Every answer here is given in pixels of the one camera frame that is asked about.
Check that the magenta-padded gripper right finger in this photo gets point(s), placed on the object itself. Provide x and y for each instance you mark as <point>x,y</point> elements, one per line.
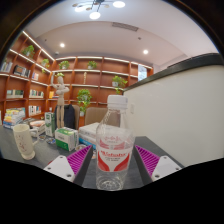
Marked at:
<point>163,166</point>

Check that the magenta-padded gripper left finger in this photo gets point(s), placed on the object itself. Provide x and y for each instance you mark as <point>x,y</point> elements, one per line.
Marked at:
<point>61,166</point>

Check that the clear plastic water bottle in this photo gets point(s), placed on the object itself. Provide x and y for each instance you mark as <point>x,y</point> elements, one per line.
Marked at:
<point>115,146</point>

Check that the small oval packet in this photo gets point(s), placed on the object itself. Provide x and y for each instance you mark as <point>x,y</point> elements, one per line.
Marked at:
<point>50,141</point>
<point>80,147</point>

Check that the green and white box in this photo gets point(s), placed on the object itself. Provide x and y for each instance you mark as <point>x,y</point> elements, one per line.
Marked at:
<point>66,139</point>

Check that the blue flat box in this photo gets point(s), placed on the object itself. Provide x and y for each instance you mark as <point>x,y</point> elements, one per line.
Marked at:
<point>87,142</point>

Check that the tall green-white carton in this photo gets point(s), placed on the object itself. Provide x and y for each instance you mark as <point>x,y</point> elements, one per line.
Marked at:
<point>50,125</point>

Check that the white flat box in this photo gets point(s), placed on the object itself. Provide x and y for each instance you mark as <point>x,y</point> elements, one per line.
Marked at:
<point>89,130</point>

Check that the cream printed mug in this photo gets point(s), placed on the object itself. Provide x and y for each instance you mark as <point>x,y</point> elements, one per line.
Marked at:
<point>23,141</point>

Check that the stack of magazines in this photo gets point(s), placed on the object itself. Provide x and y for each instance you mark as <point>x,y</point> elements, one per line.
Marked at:
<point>36,126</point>

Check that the chair with dark jacket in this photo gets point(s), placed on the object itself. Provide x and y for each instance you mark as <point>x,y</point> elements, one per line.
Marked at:
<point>70,116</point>

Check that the beige upholstered chair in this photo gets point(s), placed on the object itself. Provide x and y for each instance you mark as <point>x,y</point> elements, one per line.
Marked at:
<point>95,115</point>

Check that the wooden artist mannequin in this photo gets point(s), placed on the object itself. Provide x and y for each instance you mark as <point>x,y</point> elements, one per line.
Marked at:
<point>60,100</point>

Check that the stack of colourful books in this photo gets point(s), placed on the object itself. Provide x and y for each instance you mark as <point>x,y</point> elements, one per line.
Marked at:
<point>14,118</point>

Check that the wooden shelf unit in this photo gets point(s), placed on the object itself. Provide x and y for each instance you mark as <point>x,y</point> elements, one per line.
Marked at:
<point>96,80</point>

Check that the round recessed ceiling light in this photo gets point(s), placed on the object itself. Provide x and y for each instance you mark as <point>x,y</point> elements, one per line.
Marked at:
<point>62,45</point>
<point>145,51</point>

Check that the ceiling air vent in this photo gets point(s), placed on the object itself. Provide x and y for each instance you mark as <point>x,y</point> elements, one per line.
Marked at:
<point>125,26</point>

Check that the branched ceiling lamp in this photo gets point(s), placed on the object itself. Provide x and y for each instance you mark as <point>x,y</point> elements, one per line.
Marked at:
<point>95,8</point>

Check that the white wall switch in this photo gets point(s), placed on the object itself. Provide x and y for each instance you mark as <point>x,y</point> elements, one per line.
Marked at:
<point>132,109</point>

